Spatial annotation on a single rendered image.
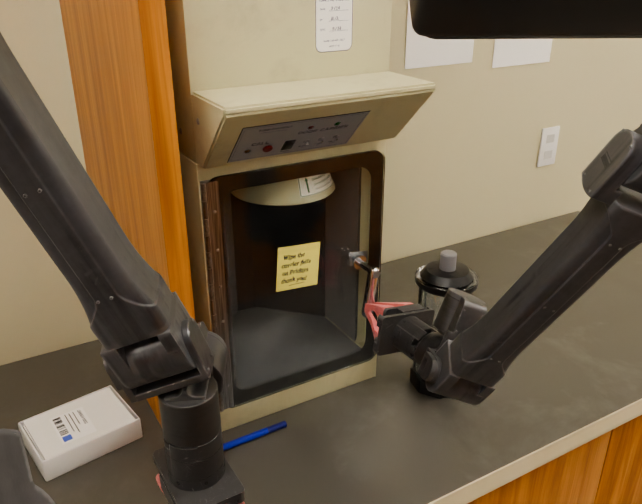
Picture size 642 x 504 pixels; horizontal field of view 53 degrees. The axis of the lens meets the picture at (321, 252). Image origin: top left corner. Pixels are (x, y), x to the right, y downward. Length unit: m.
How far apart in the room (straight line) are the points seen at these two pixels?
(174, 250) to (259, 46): 0.30
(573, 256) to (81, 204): 0.48
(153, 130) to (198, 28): 0.17
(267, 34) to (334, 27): 0.11
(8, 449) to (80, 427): 0.83
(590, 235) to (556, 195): 1.43
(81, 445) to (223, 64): 0.62
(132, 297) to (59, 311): 0.88
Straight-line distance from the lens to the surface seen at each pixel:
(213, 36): 0.89
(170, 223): 0.83
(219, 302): 0.99
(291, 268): 1.02
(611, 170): 0.66
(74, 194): 0.52
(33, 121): 0.51
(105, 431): 1.13
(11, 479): 0.32
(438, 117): 1.70
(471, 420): 1.19
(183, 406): 0.63
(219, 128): 0.81
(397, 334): 0.99
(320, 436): 1.13
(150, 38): 0.77
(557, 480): 1.33
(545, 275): 0.74
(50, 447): 1.13
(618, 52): 2.16
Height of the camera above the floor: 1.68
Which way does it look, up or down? 25 degrees down
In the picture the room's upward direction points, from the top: straight up
